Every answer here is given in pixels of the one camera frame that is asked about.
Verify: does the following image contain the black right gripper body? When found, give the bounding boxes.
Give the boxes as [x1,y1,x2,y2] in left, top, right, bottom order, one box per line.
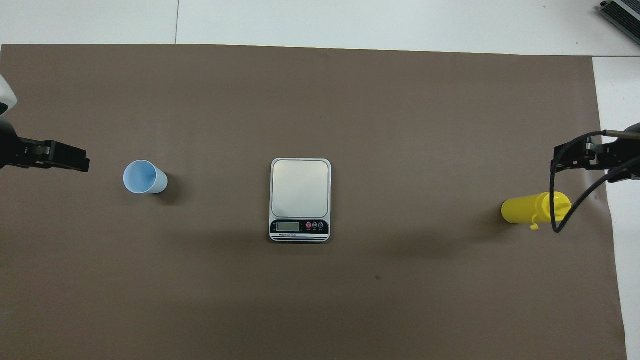
[596,137,640,183]

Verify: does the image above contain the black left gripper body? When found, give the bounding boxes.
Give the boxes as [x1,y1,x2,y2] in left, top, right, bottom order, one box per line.
[0,118,53,170]

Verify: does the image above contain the yellow squeeze seasoning bottle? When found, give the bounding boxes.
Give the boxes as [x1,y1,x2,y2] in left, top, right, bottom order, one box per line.
[501,191,572,231]

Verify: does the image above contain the light blue plastic cup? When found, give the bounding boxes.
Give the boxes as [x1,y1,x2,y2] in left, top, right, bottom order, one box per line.
[123,160,169,195]

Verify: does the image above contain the silver digital kitchen scale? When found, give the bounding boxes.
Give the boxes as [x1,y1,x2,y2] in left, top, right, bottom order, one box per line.
[269,158,332,243]

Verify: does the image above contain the grey metal device box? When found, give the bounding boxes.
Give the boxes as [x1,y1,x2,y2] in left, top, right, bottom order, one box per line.
[599,0,640,48]

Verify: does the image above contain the brown table mat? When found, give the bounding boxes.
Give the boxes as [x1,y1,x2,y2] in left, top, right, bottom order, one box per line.
[0,44,628,360]

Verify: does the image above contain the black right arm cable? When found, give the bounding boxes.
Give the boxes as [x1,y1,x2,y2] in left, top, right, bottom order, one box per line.
[549,130,640,234]

